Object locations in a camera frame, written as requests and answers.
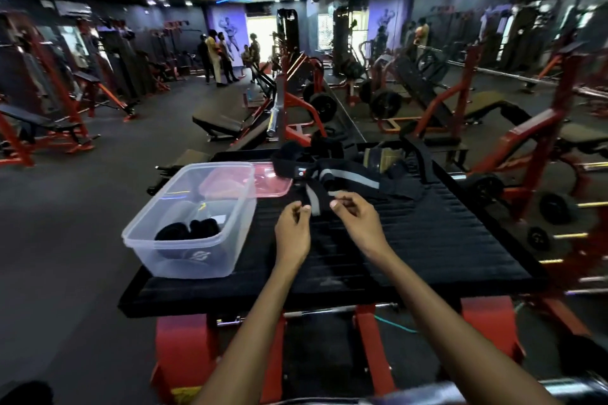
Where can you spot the clear plastic container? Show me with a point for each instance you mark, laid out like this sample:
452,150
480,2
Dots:
157,257

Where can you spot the person's right hand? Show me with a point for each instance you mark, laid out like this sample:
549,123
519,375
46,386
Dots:
363,224

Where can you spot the blue water bottle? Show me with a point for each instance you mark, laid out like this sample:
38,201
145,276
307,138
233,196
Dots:
249,95

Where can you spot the red plate-loaded machine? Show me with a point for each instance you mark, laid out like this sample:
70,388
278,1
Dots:
281,101

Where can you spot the black low bench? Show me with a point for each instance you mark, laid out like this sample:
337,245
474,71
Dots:
216,123

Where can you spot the chrome curl bar black plates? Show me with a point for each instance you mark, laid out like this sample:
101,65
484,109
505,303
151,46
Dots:
570,386

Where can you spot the chrome barbell sleeve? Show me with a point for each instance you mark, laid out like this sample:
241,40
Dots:
271,122

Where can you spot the person's left forearm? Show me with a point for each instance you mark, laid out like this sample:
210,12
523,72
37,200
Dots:
242,347

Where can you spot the person's left hand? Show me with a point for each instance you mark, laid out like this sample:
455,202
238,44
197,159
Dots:
292,234

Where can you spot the white air conditioner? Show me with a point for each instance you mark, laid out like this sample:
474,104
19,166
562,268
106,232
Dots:
73,8

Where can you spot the black weight stack machine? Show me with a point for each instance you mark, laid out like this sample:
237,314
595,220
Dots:
121,58

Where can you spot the pink plastic lid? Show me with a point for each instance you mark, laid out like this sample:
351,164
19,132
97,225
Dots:
273,181

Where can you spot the large wall mirror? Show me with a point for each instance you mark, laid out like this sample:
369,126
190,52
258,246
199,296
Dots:
522,39

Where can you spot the black ribbed platform tray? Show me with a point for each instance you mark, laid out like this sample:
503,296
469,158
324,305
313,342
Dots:
427,248

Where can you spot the black weight plate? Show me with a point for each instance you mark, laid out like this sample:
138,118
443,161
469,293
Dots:
323,107

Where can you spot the thin chrome bar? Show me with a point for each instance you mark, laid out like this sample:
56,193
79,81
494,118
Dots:
332,310

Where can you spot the person's right forearm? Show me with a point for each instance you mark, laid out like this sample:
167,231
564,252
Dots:
451,324

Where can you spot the red incline bench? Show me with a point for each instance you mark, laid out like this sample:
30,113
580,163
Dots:
88,77

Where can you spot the purple bodybuilder wall mural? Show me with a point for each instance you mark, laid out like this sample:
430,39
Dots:
230,25

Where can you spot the red power rack with bench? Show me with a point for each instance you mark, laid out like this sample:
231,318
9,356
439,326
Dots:
33,122

